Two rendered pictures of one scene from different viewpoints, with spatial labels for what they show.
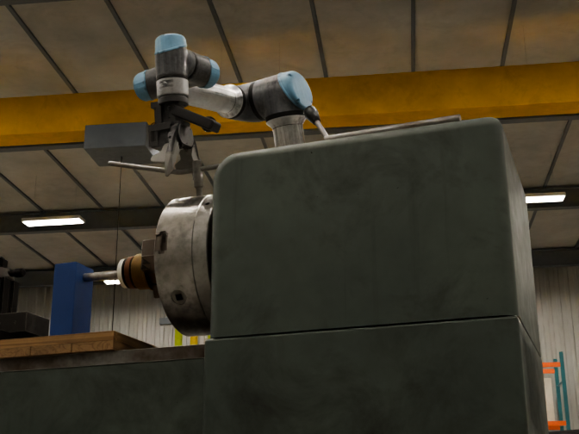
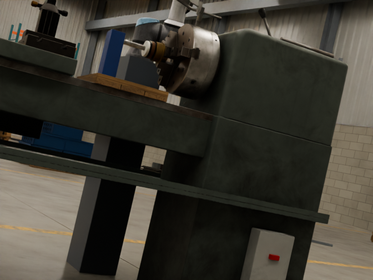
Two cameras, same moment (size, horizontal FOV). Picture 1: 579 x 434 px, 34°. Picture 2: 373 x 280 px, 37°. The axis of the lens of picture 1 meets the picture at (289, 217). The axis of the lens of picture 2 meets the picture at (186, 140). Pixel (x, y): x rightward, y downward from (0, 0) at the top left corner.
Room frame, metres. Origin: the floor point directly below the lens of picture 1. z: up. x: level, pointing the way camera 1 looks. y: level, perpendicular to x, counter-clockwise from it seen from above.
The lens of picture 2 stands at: (0.18, 1.82, 0.66)
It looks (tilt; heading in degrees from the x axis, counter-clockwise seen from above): 2 degrees up; 317
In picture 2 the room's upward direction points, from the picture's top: 13 degrees clockwise
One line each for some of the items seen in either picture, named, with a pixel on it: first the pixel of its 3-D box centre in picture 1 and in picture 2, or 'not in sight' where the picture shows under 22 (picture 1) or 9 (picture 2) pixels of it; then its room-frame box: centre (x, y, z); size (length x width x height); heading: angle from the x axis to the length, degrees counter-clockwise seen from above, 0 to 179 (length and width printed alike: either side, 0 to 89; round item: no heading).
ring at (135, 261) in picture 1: (146, 271); (156, 51); (2.09, 0.33, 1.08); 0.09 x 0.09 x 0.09; 71
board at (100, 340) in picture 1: (94, 358); (119, 88); (2.13, 0.45, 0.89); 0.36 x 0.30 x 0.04; 161
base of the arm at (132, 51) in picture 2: not in sight; (141, 52); (2.56, 0.07, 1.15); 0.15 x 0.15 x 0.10
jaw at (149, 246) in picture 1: (157, 254); (180, 53); (1.98, 0.29, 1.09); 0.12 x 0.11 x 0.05; 161
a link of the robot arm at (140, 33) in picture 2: not in sight; (147, 31); (2.55, 0.07, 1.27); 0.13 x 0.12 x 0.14; 58
